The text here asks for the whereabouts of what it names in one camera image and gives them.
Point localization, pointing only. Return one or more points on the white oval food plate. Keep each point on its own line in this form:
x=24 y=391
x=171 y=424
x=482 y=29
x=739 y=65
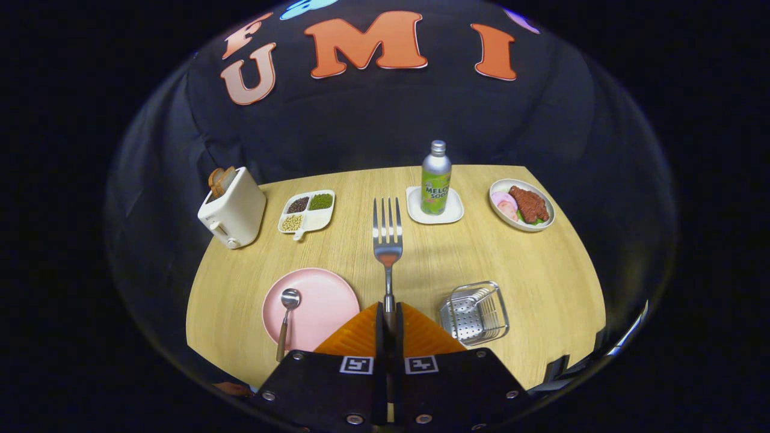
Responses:
x=499 y=213

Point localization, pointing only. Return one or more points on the bread slice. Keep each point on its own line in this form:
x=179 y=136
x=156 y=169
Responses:
x=219 y=179

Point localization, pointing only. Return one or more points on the pink round plate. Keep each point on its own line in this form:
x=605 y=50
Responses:
x=325 y=307

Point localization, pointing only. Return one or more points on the metal fork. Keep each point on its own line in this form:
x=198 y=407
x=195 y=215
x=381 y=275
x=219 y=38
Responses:
x=388 y=246

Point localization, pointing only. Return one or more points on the brown meat steak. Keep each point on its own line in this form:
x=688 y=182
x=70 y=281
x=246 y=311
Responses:
x=529 y=204

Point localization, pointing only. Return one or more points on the green soda bottle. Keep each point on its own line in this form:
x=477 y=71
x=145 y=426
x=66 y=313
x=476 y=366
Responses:
x=436 y=180

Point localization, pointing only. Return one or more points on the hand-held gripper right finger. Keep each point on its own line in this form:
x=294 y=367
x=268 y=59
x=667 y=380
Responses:
x=399 y=361

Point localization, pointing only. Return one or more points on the pink ham slices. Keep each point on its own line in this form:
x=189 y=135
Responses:
x=504 y=201

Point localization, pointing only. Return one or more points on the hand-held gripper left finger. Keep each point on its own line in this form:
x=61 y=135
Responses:
x=379 y=337

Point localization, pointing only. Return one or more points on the white square coaster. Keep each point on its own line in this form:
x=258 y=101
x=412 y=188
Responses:
x=415 y=210

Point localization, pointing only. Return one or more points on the cream white toaster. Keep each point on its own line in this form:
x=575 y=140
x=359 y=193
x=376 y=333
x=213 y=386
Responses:
x=234 y=213

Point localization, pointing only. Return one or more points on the white divided bean dish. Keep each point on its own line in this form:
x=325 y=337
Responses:
x=316 y=219

